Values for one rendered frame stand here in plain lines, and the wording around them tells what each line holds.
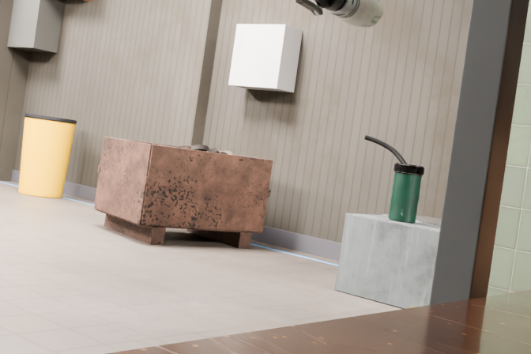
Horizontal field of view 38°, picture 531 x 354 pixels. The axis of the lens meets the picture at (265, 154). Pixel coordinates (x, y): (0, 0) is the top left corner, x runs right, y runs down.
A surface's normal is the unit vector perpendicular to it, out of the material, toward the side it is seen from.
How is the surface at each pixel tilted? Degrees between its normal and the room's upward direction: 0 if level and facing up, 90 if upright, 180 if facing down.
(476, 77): 90
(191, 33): 90
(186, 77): 90
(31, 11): 90
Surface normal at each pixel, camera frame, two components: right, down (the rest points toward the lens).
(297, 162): -0.63, -0.08
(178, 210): 0.59, 0.09
